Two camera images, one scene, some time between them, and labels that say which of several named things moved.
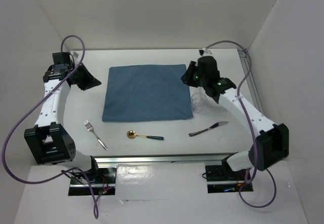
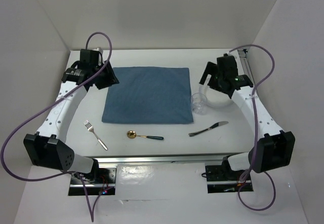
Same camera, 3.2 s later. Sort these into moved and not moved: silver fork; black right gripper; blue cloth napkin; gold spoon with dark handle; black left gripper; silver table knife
Moved: black left gripper; black right gripper
Not moved: blue cloth napkin; silver fork; gold spoon with dark handle; silver table knife
